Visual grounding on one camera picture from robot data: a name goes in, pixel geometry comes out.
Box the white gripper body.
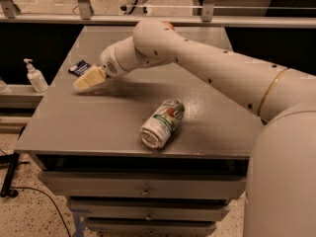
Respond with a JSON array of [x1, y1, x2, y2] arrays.
[[100, 44, 127, 78]]

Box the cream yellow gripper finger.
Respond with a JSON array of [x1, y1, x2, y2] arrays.
[[73, 65, 107, 91]]

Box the blue rxbar blueberry wrapper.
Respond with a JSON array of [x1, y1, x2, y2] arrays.
[[68, 60, 91, 77]]

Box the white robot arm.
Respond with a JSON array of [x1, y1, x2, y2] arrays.
[[74, 20, 316, 237]]

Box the red apple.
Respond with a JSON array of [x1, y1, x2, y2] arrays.
[[164, 22, 175, 31]]

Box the white pump soap bottle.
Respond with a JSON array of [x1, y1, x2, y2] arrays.
[[24, 58, 48, 93]]

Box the grey drawer cabinet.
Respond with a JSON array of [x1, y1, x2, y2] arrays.
[[14, 25, 265, 237]]

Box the white green soda can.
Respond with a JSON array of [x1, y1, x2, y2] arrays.
[[140, 99, 185, 149]]

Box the metal railing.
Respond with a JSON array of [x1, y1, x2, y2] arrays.
[[0, 0, 316, 28]]

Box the top grey drawer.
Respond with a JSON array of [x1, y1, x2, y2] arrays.
[[39, 171, 245, 199]]

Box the grey drawer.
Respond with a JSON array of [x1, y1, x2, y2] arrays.
[[39, 171, 245, 199], [85, 218, 216, 236], [68, 198, 229, 221]]

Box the black stand leg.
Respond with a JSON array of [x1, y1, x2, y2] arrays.
[[0, 152, 19, 198]]

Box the middle grey drawer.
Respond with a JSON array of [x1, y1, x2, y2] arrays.
[[68, 198, 229, 221]]

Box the bottom grey drawer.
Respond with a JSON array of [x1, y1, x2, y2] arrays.
[[85, 218, 216, 236]]

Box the black floor cable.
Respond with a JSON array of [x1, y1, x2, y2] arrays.
[[9, 186, 73, 237]]

